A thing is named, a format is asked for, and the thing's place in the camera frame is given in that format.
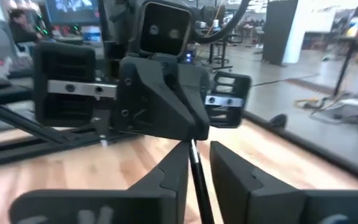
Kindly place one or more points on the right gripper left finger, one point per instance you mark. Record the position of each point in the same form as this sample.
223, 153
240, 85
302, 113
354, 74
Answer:
154, 202

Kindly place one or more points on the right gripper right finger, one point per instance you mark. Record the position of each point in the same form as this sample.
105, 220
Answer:
259, 205

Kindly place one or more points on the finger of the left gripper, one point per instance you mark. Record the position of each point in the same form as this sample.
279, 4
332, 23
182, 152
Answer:
197, 93
148, 102

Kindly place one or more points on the person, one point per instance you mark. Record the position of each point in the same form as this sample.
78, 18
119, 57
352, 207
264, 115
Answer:
22, 29

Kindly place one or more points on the large display screen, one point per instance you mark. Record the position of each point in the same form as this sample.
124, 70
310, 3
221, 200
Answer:
73, 9

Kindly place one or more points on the black partition panel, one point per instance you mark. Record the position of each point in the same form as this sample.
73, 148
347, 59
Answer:
278, 31

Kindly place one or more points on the white building column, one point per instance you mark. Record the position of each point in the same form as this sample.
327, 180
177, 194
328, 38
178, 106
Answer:
294, 46

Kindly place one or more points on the black stand pole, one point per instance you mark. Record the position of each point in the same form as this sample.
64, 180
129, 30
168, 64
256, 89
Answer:
345, 65

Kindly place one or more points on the black rig frame struts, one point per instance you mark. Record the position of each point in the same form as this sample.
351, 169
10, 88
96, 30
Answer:
17, 119

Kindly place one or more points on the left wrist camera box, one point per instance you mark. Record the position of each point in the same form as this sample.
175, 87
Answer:
166, 31

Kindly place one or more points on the black table border rail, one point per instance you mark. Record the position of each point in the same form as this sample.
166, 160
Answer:
322, 152

